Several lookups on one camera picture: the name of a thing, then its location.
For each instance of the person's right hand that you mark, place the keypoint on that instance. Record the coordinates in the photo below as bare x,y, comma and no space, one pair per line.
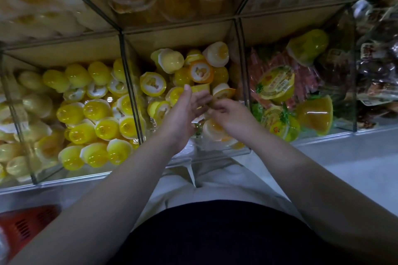
239,119

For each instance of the person's left hand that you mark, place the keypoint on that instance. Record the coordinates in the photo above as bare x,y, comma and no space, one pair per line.
181,119

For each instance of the pile of pastel jelly cups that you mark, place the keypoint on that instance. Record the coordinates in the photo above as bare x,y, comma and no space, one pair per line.
168,60

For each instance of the pile of yellow jelly cups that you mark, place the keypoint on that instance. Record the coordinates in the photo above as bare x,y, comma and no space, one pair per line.
93,125

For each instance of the pile of brown snack packets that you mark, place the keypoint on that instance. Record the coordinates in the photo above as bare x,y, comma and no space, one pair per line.
376,69

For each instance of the pile of pale yellow jelly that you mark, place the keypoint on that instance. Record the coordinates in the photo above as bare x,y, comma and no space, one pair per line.
22,131

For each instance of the person's left forearm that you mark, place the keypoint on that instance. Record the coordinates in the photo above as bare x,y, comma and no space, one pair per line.
99,212

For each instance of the person's right forearm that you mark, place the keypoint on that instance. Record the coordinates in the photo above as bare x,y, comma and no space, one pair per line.
329,199

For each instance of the light grey shorts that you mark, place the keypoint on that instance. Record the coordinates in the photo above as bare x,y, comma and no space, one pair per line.
217,187

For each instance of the black shirt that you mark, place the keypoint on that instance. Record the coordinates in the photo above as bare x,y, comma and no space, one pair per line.
224,237

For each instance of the dark red object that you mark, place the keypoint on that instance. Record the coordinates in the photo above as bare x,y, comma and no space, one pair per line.
25,227

